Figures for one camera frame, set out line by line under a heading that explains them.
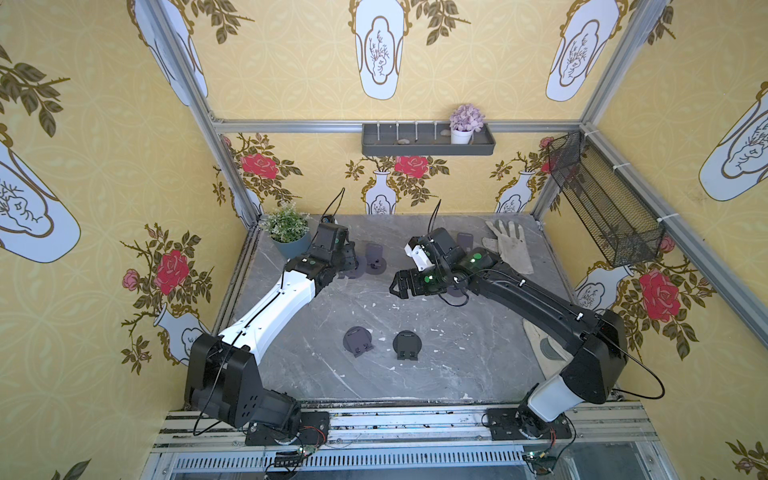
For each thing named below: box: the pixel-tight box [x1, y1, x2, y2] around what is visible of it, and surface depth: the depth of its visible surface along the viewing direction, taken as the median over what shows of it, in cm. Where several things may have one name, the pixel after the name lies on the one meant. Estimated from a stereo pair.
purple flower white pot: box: [449, 103, 485, 144], surface depth 85 cm
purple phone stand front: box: [342, 326, 375, 358], surface depth 90 cm
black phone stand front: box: [392, 330, 422, 361], surface depth 89 cm
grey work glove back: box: [482, 219, 534, 274], surface depth 112 cm
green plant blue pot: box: [263, 201, 311, 259], surface depth 100 cm
